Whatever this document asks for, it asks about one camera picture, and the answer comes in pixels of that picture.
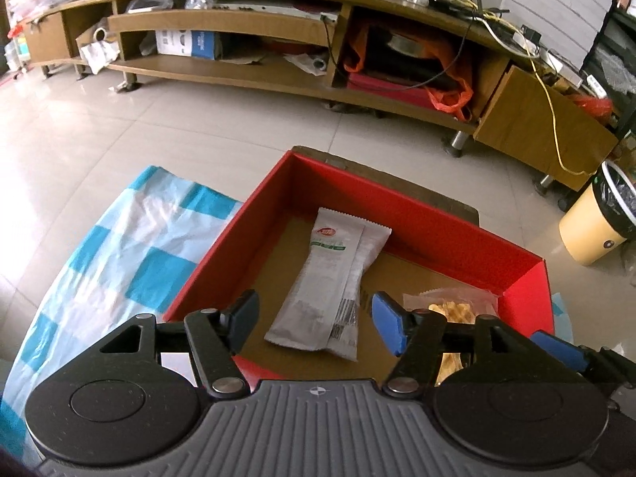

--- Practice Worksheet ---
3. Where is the black bin liner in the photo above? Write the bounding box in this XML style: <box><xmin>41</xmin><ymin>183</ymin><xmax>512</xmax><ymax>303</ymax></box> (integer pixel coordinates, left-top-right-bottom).
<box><xmin>593</xmin><ymin>160</ymin><xmax>636</xmax><ymax>239</ymax></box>

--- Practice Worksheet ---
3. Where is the beige trash bin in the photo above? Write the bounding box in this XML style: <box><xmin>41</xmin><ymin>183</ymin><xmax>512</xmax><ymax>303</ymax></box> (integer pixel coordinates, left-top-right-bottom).
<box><xmin>559</xmin><ymin>160</ymin><xmax>636</xmax><ymax>266</ymax></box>

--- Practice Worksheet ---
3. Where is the red cardboard box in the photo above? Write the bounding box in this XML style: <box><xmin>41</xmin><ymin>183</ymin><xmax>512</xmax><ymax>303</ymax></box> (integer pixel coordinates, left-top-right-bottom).
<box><xmin>163</xmin><ymin>151</ymin><xmax>556</xmax><ymax>393</ymax></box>

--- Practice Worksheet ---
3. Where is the white green-striped snack packet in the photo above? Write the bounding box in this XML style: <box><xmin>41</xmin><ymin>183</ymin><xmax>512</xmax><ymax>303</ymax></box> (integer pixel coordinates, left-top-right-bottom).
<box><xmin>263</xmin><ymin>207</ymin><xmax>393</xmax><ymax>361</ymax></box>

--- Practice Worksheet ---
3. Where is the blue and white carton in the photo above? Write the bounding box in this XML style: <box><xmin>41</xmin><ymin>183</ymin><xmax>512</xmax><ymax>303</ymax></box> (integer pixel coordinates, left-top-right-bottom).
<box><xmin>155</xmin><ymin>29</ymin><xmax>222</xmax><ymax>59</ymax></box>

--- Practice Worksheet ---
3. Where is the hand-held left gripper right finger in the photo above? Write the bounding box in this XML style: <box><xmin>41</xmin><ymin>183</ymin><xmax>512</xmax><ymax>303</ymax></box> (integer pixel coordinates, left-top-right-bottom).
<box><xmin>372</xmin><ymin>291</ymin><xmax>540</xmax><ymax>401</ymax></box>

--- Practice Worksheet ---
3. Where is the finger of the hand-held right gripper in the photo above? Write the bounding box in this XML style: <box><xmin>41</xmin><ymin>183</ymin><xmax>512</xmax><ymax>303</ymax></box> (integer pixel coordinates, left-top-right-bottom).
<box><xmin>529</xmin><ymin>330</ymin><xmax>636</xmax><ymax>399</ymax></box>

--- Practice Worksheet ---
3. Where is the metal pan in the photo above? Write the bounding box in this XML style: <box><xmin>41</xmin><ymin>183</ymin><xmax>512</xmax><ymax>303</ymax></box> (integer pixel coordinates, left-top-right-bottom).
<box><xmin>385</xmin><ymin>30</ymin><xmax>439</xmax><ymax>58</ymax></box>

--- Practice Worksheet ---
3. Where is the blue white checkered tablecloth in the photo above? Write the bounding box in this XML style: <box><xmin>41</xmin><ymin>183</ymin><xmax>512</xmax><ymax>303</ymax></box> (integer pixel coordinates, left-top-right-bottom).
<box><xmin>0</xmin><ymin>165</ymin><xmax>572</xmax><ymax>458</ymax></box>

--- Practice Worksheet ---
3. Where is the crumpled white paper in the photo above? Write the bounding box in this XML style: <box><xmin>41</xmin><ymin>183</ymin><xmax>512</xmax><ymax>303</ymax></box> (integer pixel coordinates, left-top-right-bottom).
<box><xmin>79</xmin><ymin>42</ymin><xmax>118</xmax><ymax>73</ymax></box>

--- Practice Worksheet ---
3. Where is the red plastic bag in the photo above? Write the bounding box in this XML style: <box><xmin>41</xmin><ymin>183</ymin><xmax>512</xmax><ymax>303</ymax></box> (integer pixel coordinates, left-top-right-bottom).
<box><xmin>576</xmin><ymin>93</ymin><xmax>615</xmax><ymax>121</ymax></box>

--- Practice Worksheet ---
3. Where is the long wooden tv cabinet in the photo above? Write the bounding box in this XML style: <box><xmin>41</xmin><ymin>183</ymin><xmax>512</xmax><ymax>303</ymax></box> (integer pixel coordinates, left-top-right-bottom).
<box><xmin>22</xmin><ymin>0</ymin><xmax>620</xmax><ymax>192</ymax></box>

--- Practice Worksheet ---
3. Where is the long white power strip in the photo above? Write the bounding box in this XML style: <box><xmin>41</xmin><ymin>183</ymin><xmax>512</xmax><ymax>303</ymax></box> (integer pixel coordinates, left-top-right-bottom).
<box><xmin>544</xmin><ymin>50</ymin><xmax>583</xmax><ymax>86</ymax></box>

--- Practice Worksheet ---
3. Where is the white ribbed panel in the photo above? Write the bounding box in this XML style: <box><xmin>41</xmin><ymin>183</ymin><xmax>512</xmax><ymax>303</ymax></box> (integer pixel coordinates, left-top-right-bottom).
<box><xmin>502</xmin><ymin>0</ymin><xmax>625</xmax><ymax>58</ymax></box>

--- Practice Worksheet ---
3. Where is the flat red case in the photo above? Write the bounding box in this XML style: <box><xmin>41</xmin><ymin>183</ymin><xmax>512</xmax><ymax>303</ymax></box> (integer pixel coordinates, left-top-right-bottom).
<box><xmin>347</xmin><ymin>72</ymin><xmax>429</xmax><ymax>108</ymax></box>

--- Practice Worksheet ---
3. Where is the clear packet of yellow chips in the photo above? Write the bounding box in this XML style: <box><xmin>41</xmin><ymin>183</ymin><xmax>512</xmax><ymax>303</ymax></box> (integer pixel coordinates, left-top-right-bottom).
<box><xmin>402</xmin><ymin>289</ymin><xmax>500</xmax><ymax>384</ymax></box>

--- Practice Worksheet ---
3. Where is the silver media player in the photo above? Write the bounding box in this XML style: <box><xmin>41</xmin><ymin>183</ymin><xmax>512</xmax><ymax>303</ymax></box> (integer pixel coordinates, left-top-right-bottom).
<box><xmin>213</xmin><ymin>0</ymin><xmax>341</xmax><ymax>23</ymax></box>

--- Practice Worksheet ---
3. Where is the white plastic bag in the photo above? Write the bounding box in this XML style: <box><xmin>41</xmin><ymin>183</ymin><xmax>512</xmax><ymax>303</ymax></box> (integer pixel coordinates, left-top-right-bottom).
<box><xmin>285</xmin><ymin>52</ymin><xmax>330</xmax><ymax>76</ymax></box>

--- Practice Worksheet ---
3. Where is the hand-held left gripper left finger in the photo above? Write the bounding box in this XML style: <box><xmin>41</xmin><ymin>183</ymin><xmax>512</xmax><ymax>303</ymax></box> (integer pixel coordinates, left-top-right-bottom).
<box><xmin>99</xmin><ymin>289</ymin><xmax>260</xmax><ymax>402</ymax></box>

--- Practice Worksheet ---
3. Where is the yellow cable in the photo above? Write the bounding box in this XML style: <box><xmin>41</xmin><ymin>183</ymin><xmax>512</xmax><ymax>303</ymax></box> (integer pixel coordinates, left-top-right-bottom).
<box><xmin>437</xmin><ymin>0</ymin><xmax>597</xmax><ymax>176</ymax></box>

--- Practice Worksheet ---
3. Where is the orange plastic bag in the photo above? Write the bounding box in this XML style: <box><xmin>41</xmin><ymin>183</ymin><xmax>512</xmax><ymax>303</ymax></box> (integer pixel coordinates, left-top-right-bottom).
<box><xmin>343</xmin><ymin>22</ymin><xmax>475</xmax><ymax>123</ymax></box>

